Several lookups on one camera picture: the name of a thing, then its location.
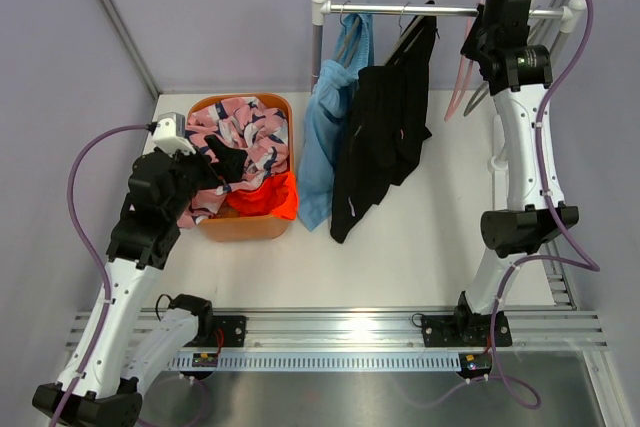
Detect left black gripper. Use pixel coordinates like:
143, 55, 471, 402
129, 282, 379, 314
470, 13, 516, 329
161, 135, 247, 221

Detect pink patterned shorts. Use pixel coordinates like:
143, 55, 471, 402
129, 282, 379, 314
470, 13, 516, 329
178, 96, 291, 229

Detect pink hanger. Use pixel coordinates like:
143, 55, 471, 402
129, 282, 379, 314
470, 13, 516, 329
443, 11, 479, 122

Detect orange shorts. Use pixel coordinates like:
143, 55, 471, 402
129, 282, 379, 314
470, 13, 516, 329
226, 172, 299, 221

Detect black shorts hanger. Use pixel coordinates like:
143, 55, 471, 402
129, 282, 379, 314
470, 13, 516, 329
384, 16, 425, 67

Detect grey hanger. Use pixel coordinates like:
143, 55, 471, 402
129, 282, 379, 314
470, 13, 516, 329
462, 11, 551, 118

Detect black shorts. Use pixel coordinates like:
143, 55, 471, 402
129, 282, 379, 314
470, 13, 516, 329
330, 16, 438, 244

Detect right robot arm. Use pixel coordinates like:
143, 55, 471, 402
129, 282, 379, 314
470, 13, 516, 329
452, 0, 579, 347

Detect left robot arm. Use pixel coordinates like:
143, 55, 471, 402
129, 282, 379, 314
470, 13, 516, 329
32, 134, 246, 426

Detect light blue shorts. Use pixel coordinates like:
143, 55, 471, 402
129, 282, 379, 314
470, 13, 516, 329
297, 14, 374, 231

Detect white clothes rack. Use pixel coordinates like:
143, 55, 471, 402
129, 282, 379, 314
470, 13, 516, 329
311, 2, 563, 117

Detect orange plastic basket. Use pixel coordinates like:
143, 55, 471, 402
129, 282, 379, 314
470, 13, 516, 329
188, 93, 294, 242

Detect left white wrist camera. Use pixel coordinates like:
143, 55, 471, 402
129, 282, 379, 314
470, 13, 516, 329
143, 112, 196, 156

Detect slotted cable duct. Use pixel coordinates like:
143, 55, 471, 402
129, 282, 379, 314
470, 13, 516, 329
167, 352, 461, 372

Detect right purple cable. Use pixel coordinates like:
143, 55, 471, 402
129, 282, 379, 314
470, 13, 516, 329
487, 0, 601, 408

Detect aluminium mounting rail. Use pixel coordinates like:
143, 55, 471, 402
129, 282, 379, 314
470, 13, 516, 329
69, 308, 609, 352

